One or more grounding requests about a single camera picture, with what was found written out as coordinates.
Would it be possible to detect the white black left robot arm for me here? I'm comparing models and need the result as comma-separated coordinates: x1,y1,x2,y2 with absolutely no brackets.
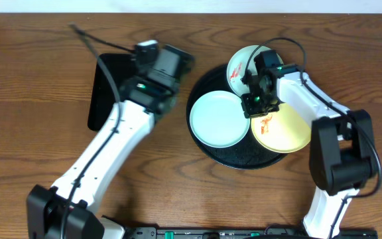
27,75,180,238

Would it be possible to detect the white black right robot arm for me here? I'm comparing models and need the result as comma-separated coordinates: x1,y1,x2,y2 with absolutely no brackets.
241,63,382,238

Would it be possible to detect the black round serving tray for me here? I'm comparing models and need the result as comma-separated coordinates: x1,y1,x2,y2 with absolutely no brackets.
186,64,287,169

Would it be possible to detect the yellow plate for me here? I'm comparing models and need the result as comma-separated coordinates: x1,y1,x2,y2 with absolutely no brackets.
251,104,311,153

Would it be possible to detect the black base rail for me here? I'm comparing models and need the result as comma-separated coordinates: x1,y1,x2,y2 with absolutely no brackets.
124,226,379,239

